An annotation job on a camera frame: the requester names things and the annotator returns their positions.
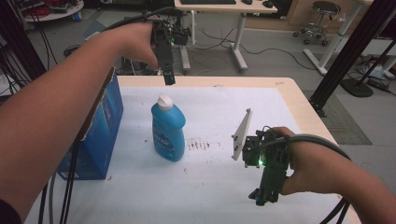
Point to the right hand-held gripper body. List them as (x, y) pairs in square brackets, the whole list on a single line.
[(274, 155)]

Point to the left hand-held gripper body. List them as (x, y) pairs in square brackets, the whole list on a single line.
[(163, 46)]

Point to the blue detergent bottle white cap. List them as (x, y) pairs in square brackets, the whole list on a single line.
[(168, 130)]

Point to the blue cardboard box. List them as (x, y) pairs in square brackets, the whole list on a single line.
[(99, 133)]

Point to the person's left hand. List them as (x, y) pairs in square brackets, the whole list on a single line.
[(134, 40)]

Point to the person's right hand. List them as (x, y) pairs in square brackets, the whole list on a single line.
[(311, 165)]

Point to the white table mat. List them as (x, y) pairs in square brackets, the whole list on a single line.
[(218, 186)]

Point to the black keyboard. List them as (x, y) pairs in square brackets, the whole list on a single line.
[(208, 1)]

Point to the grey floor mat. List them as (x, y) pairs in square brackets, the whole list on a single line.
[(345, 124)]

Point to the white office desk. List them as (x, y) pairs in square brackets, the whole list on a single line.
[(239, 8)]

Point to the black round stand base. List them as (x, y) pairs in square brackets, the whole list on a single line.
[(356, 87)]

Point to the white round table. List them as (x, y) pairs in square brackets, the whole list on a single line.
[(56, 14)]

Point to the black computer mouse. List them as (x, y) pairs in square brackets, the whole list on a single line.
[(267, 4)]

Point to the white desk leg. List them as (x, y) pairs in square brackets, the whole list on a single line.
[(330, 46)]

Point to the black stool on castors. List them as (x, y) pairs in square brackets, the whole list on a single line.
[(317, 18)]

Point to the black metal frame post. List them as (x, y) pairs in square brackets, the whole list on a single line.
[(348, 53)]

